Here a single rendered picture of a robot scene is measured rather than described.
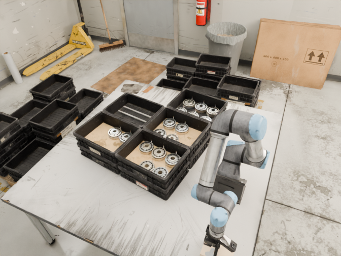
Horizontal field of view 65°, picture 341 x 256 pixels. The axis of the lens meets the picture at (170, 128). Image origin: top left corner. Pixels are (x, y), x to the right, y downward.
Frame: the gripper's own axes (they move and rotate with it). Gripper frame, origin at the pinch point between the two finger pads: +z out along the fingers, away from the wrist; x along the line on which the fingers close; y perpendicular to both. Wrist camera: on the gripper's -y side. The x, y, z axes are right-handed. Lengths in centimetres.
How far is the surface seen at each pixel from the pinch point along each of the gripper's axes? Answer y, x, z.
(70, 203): 96, 6, 5
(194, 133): 41, -73, -8
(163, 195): 41.4, -19.6, -0.9
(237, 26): 69, -334, 9
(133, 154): 72, -37, -8
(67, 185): 108, -5, 5
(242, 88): 28, -198, 26
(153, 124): 70, -66, -13
